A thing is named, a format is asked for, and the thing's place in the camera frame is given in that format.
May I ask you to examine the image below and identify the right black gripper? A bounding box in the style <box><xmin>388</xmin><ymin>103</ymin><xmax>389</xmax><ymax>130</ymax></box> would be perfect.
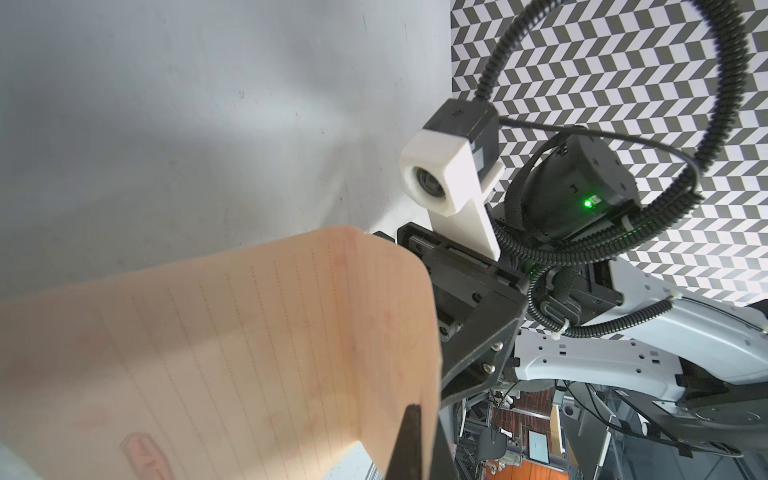
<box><xmin>375</xmin><ymin>223</ymin><xmax>528</xmax><ymax>407</ymax></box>

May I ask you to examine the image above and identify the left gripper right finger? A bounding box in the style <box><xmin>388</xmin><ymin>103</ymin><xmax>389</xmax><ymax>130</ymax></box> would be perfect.
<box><xmin>429</xmin><ymin>417</ymin><xmax>459</xmax><ymax>480</ymax></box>

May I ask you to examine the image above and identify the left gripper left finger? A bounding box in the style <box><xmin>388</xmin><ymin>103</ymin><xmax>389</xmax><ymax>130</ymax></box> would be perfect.
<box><xmin>384</xmin><ymin>404</ymin><xmax>422</xmax><ymax>480</ymax></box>

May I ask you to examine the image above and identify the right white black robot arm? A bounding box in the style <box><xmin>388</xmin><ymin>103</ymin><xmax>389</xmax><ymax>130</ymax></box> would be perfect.
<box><xmin>397</xmin><ymin>129</ymin><xmax>767</xmax><ymax>454</ymax></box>

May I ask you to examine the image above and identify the right black corrugated cable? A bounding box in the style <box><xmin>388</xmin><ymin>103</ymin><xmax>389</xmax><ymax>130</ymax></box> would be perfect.
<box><xmin>473</xmin><ymin>0</ymin><xmax>751</xmax><ymax>340</ymax></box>

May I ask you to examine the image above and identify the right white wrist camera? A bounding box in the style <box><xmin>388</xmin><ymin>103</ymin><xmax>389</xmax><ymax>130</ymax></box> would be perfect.
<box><xmin>399</xmin><ymin>98</ymin><xmax>504</xmax><ymax>260</ymax></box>

